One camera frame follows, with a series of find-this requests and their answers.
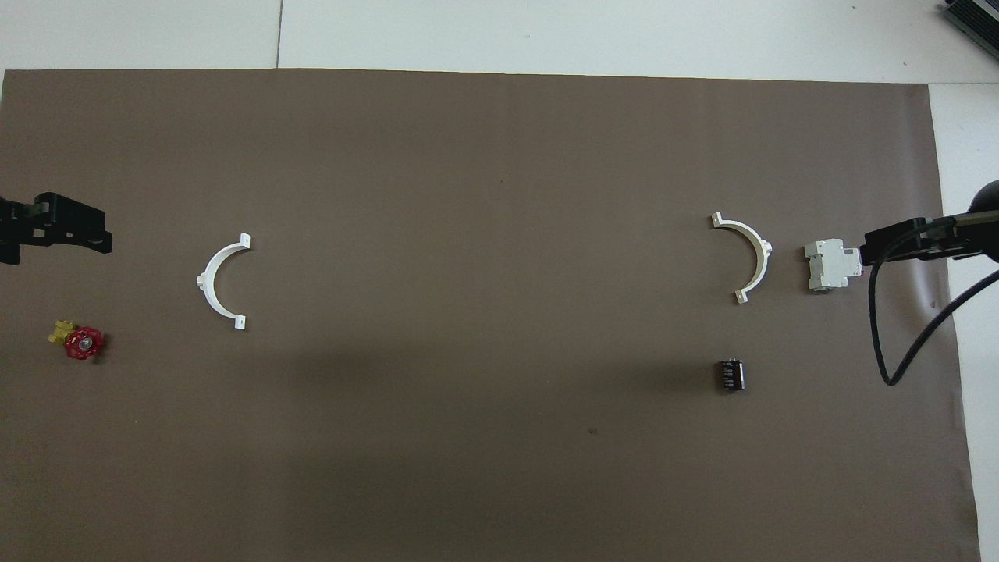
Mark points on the brown table mat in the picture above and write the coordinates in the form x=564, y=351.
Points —
x=468, y=195

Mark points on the white circuit breaker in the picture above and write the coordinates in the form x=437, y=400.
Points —
x=831, y=265

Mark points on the small black ribbed cylinder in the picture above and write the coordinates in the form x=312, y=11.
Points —
x=731, y=376

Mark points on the red handwheel brass valve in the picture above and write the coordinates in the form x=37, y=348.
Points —
x=83, y=343

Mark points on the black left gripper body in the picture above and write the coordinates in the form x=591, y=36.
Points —
x=14, y=226

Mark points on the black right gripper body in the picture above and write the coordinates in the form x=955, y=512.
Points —
x=985, y=243

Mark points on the grey ribbed electronic box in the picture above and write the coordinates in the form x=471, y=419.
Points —
x=975, y=19

